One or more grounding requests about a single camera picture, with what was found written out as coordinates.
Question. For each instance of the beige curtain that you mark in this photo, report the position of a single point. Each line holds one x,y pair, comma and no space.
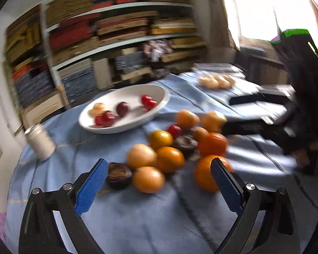
222,18

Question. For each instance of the dark water chestnut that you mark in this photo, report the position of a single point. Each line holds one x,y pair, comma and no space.
119,174
185,143

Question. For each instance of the blue checked tablecloth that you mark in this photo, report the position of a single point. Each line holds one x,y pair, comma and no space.
148,217

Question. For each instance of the yellow tomato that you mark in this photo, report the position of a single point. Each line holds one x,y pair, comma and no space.
160,139

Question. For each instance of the orange tomato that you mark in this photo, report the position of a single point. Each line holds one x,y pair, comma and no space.
169,159

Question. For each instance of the dark red plum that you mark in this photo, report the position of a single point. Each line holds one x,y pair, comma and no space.
122,108

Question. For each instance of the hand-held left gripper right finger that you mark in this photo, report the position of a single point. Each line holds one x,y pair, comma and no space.
226,187

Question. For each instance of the pale orange round fruit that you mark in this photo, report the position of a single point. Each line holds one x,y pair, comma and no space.
213,120
186,118
148,179
98,108
141,155

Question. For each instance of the orange mandarin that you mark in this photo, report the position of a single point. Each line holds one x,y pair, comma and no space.
212,144
205,174

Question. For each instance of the pink plastic bag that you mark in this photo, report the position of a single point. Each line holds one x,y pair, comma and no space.
156,49

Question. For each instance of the white beverage can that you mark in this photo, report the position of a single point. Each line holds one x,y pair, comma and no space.
41,143

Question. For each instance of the red tomato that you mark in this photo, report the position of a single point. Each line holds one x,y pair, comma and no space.
145,99
174,130
152,104

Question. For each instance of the person's right hand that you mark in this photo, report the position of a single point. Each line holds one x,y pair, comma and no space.
302,158

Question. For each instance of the white plate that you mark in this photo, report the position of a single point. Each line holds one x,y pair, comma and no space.
137,116

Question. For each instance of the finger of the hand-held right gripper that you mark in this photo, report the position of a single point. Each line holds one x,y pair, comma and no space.
254,128
259,99

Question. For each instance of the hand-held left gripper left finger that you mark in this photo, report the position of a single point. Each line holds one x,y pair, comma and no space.
91,187

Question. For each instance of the white metal shelf rack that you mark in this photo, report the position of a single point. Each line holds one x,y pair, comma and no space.
153,37

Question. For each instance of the bright window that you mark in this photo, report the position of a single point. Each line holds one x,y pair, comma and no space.
267,10

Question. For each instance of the clear plastic container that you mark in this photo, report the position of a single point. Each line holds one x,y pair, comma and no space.
220,68

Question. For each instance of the small brown round fruit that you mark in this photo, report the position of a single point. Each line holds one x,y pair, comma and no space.
200,133

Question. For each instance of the dark wooden chair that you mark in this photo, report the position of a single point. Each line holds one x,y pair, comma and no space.
259,63

